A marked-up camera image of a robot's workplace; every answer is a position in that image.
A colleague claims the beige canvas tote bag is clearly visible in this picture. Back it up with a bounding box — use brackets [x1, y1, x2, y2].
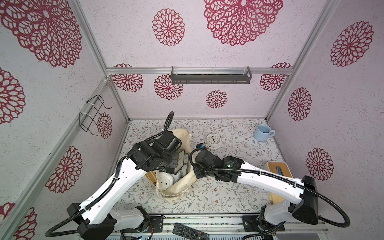
[146, 129, 197, 202]

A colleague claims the black square alarm clock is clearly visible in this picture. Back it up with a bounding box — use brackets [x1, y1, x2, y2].
[176, 150, 187, 177]

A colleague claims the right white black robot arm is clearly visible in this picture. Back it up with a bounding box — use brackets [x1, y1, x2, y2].
[189, 147, 351, 240]

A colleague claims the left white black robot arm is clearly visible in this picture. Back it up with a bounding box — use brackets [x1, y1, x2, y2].
[45, 112, 182, 240]

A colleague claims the light blue mug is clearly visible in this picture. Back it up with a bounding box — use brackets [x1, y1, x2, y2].
[254, 124, 276, 142]

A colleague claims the black remote control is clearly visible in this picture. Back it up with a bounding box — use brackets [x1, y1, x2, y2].
[173, 223, 210, 240]

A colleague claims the blue pen on box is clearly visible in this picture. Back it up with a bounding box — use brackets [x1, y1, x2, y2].
[276, 167, 284, 176]

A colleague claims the white wooden top box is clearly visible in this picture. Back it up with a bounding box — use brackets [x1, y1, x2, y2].
[266, 162, 293, 178]

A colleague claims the yellow cloth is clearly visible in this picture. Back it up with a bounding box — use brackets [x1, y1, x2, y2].
[269, 192, 285, 205]

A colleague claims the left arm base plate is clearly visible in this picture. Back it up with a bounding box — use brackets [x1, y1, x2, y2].
[123, 216, 165, 233]

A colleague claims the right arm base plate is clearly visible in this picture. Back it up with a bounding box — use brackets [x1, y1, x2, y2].
[242, 215, 277, 233]

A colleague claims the black wire wall rack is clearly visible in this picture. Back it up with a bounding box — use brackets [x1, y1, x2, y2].
[78, 95, 113, 139]

